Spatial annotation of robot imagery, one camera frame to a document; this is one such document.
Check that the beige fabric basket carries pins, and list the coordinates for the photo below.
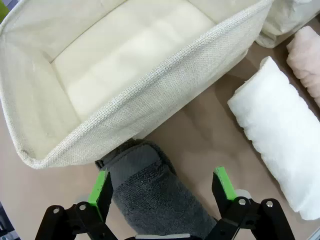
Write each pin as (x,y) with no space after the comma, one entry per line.
(280,20)
(175,82)

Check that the white towel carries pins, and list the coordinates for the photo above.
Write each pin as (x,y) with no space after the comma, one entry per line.
(275,120)

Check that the grey towel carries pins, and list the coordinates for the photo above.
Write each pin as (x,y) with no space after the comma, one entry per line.
(155,195)

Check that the pink towel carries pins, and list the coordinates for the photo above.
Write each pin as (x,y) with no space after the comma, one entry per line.
(305,62)

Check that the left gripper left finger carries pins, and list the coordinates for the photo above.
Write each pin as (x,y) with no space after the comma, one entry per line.
(96,190)

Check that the person with yellow apron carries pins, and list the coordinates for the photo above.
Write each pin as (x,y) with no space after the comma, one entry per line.
(4,8)

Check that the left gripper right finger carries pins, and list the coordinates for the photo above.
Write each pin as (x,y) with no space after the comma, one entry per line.
(225,190)

